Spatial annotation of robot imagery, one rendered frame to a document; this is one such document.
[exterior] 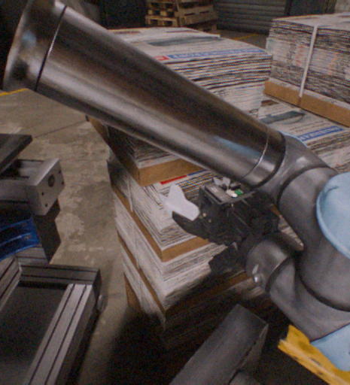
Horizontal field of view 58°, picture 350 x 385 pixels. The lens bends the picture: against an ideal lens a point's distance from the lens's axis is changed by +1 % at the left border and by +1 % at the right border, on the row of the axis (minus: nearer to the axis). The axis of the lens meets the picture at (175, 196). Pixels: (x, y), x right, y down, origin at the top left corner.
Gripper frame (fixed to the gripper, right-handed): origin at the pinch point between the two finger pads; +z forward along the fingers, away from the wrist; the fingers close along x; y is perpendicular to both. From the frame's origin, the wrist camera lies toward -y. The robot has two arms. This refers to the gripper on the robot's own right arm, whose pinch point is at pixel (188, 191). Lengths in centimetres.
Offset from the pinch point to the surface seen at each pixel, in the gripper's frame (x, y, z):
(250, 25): -526, -69, 612
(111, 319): 11, -85, 40
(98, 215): -5, -85, 111
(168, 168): 0.1, 0.9, 7.5
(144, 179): 5.3, -0.1, 7.7
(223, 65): -11.2, 19.0, 7.5
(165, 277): 1.5, -30.6, 7.4
